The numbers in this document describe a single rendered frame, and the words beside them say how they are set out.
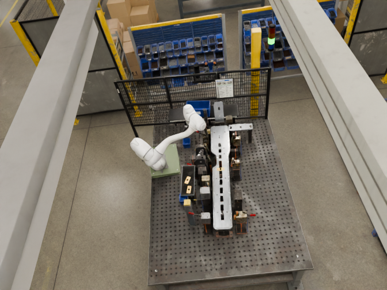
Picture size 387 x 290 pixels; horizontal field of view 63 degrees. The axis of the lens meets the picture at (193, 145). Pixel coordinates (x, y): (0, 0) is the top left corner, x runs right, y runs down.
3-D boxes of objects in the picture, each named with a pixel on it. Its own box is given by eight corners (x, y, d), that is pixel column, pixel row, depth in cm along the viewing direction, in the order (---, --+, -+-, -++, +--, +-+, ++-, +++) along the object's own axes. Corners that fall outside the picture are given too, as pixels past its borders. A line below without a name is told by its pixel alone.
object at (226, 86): (234, 97, 400) (233, 77, 376) (216, 98, 402) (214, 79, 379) (234, 96, 401) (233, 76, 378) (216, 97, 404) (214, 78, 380)
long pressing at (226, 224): (235, 229, 302) (235, 228, 301) (212, 229, 305) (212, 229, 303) (228, 125, 391) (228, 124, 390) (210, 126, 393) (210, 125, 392)
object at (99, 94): (142, 110, 577) (105, 4, 426) (141, 115, 568) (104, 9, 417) (72, 120, 585) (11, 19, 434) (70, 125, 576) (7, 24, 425)
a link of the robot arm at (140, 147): (147, 163, 376) (133, 152, 377) (155, 153, 379) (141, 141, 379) (142, 159, 300) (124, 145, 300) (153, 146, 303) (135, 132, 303)
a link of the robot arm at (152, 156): (162, 156, 300) (151, 147, 300) (150, 170, 303) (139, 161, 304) (164, 153, 313) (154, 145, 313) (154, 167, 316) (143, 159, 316)
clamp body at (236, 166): (242, 182, 369) (242, 164, 343) (231, 182, 371) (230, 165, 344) (241, 175, 375) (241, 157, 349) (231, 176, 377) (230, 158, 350)
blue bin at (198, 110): (209, 117, 399) (208, 109, 389) (186, 117, 404) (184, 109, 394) (211, 107, 409) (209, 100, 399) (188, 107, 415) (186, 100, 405)
